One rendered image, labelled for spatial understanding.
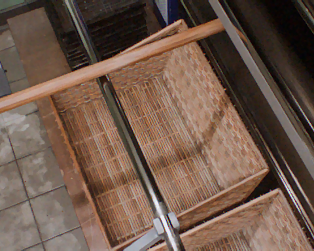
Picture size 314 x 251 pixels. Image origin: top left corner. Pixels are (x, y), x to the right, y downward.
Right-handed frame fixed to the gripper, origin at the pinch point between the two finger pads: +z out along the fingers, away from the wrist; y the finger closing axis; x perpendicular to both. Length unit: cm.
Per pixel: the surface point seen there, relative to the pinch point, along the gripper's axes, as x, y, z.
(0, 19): 2, 114, -114
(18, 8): -8, 111, -114
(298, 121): -44, -26, 45
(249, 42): -43, -26, 29
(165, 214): -22.1, 0.8, 43.0
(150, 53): -32.9, -1.9, 9.3
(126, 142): -20.8, 1.1, 25.7
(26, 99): -4.6, -1.5, 9.4
